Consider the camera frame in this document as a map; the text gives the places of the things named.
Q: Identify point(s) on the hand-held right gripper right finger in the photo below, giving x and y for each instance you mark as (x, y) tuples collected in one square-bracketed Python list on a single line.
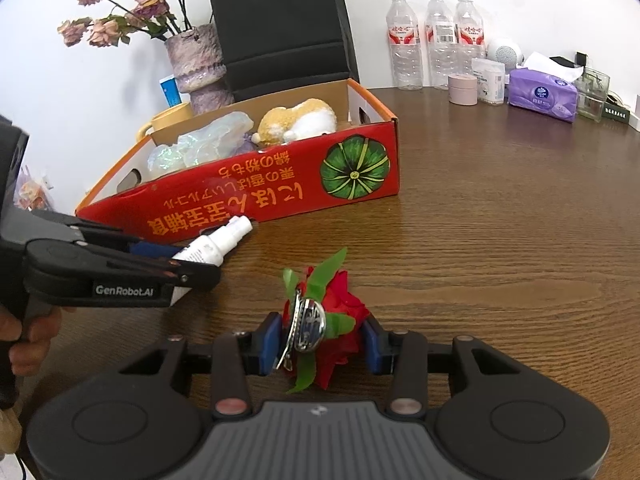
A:
[(371, 345)]

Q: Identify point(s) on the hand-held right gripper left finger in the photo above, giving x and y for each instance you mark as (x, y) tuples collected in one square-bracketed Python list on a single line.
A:
[(269, 342)]

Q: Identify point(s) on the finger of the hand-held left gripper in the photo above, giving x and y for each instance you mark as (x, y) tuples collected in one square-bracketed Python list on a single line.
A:
[(125, 280), (100, 234)]

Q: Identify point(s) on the silver hair clip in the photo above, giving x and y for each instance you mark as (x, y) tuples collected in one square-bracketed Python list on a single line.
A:
[(307, 325)]

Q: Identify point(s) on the red artificial flower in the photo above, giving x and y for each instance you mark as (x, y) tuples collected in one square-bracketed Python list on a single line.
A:
[(345, 300)]

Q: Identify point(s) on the white spray bottle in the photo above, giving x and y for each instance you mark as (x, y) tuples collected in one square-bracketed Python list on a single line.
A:
[(210, 247)]

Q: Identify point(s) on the red cardboard box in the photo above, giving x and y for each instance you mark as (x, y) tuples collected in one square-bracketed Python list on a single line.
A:
[(280, 195)]

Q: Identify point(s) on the wooden desktop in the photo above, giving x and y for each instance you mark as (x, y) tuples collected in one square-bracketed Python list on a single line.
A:
[(475, 210)]

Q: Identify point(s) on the person's left hand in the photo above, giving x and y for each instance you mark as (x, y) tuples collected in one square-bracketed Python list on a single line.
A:
[(30, 355)]

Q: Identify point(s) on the floral patterned packet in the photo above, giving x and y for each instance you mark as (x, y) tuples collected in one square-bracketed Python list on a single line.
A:
[(35, 190)]

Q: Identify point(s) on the yellow mug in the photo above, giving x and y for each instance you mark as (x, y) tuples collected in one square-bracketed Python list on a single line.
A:
[(170, 117)]

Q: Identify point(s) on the iridescent plastic bag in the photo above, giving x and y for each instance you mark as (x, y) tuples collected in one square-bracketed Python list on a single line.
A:
[(210, 142)]

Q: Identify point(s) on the blue and white tube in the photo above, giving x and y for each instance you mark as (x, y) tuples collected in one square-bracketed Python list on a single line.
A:
[(170, 91)]

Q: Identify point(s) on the small purple cloth item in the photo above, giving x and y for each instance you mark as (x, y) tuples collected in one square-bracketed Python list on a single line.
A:
[(247, 142)]

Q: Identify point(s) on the purple textured vase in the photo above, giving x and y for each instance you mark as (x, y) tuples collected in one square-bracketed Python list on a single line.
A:
[(195, 60)]

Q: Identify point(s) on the yellow and white plush toy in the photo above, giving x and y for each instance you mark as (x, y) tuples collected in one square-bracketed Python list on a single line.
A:
[(295, 120)]

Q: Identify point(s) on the pink round jar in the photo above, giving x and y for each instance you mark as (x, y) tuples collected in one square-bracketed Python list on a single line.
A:
[(463, 90)]

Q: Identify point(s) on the black paper bag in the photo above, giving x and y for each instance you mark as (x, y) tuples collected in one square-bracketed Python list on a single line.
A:
[(280, 25)]

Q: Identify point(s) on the clear cotton swab box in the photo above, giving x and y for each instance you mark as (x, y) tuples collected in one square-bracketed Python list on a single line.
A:
[(489, 82)]

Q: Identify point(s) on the purple tissue pack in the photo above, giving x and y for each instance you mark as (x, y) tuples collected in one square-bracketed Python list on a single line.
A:
[(542, 97)]

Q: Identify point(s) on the clear water bottle red label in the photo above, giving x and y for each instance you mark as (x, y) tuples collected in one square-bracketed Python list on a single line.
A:
[(404, 45), (470, 25)]

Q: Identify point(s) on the clear water bottle white label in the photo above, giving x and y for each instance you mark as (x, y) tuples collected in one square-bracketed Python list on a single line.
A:
[(440, 45)]

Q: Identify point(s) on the white round device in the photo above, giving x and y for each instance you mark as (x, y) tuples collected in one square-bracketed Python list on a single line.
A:
[(504, 55)]

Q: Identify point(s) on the square glass container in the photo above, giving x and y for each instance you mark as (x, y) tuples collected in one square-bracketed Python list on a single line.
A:
[(592, 95)]

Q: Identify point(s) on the dark green nameplate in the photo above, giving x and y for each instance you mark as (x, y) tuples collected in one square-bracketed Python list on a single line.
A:
[(615, 113)]

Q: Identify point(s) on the black device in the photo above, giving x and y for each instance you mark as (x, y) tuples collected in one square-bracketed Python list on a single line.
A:
[(570, 61)]

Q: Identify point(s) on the white box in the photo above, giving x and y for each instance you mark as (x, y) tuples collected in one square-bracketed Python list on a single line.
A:
[(635, 112)]

